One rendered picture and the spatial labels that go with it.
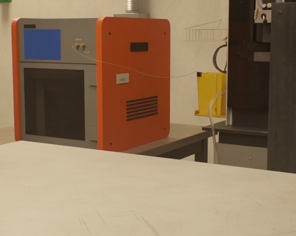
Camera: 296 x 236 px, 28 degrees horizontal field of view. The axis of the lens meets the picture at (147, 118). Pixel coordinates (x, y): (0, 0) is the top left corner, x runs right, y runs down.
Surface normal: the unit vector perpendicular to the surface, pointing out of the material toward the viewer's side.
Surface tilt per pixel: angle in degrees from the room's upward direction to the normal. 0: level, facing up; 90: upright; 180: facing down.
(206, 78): 93
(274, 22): 90
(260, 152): 90
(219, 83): 93
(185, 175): 0
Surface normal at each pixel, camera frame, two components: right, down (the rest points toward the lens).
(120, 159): 0.00, -0.99
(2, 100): -0.51, 0.12
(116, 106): 0.86, 0.07
